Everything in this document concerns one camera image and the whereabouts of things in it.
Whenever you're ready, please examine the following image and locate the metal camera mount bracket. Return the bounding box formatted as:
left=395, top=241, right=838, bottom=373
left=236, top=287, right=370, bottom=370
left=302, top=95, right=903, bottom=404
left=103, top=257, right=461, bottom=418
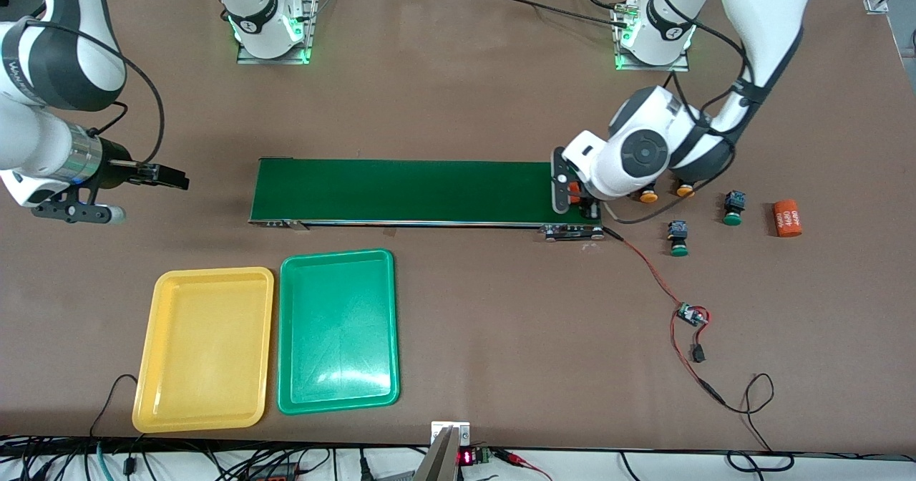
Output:
left=414, top=421, right=472, bottom=481

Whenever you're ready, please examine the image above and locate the red and black wire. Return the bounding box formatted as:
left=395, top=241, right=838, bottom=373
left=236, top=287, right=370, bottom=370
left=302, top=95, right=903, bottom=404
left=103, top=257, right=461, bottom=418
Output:
left=603, top=226, right=727, bottom=407

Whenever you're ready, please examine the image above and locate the thin black table cable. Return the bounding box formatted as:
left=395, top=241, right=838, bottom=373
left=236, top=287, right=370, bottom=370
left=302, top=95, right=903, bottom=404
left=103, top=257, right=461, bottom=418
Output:
left=89, top=374, right=140, bottom=439

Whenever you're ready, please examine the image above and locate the green conveyor belt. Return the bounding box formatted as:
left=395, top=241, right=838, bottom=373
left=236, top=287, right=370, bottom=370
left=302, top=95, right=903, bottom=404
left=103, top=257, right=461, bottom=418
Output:
left=248, top=157, right=605, bottom=242

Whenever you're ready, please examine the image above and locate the green plastic tray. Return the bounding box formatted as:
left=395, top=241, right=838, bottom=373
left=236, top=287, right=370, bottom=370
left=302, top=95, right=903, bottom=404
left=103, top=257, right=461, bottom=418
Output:
left=277, top=248, right=401, bottom=416

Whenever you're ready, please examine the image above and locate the red clip lead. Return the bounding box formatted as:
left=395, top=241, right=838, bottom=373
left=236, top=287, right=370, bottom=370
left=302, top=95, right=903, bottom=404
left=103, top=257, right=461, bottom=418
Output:
left=494, top=450, right=553, bottom=481

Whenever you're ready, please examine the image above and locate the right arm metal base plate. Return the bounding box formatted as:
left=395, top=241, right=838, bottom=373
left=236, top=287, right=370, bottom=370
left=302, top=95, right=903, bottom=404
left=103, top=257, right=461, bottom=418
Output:
left=236, top=0, right=321, bottom=65

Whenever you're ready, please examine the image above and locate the yellow plastic tray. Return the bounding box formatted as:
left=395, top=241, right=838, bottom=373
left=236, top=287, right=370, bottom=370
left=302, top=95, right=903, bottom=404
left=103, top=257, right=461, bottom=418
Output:
left=132, top=266, right=276, bottom=434

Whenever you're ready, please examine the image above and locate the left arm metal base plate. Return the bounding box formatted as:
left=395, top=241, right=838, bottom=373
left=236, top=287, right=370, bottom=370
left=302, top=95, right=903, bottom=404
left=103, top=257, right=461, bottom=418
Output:
left=614, top=0, right=691, bottom=72

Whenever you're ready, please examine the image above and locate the looped black power cable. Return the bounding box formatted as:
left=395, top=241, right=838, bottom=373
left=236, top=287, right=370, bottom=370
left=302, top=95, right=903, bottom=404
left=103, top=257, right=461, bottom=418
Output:
left=721, top=373, right=795, bottom=472

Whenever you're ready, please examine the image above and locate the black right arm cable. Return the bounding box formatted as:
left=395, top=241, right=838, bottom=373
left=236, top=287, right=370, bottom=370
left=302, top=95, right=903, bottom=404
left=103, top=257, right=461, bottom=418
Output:
left=29, top=19, right=165, bottom=165

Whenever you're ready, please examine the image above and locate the black cable to arm base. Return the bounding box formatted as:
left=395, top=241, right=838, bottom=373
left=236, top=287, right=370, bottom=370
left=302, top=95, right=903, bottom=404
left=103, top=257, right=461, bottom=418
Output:
left=487, top=0, right=630, bottom=27

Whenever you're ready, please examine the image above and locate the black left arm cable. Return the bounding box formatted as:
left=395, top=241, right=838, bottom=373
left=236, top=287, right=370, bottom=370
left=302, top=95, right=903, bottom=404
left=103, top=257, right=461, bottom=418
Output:
left=601, top=0, right=752, bottom=225

